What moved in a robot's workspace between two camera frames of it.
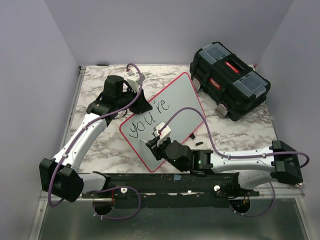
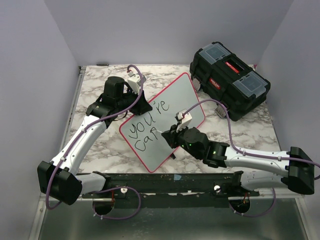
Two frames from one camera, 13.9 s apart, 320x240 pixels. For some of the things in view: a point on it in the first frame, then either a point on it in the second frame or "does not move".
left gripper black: x=142 y=105 does not move
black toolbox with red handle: x=237 y=89 does not move
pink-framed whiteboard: x=177 y=105 does not move
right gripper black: x=152 y=144 -> x=171 y=136
